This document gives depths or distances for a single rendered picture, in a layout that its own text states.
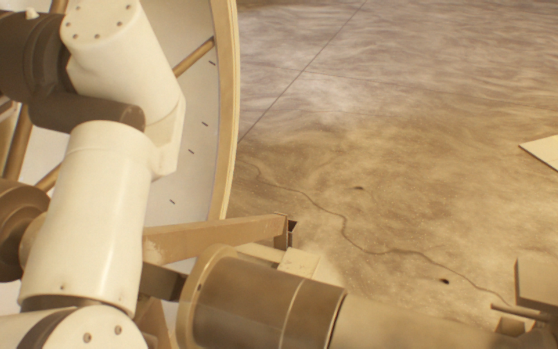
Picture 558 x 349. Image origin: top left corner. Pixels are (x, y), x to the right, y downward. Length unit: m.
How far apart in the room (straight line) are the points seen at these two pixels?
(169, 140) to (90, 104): 0.07
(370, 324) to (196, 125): 1.04
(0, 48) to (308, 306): 0.39
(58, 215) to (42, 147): 1.52
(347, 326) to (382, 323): 0.04
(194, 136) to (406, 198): 1.25
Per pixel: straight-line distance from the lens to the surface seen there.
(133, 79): 0.39
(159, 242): 0.86
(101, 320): 0.24
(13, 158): 0.78
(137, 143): 0.35
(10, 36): 0.46
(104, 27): 0.37
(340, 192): 2.33
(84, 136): 0.35
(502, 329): 0.65
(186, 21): 1.35
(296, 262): 1.67
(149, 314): 0.76
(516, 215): 2.44
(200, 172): 1.46
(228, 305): 0.53
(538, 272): 0.46
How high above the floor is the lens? 1.37
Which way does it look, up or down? 34 degrees down
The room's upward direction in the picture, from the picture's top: straight up
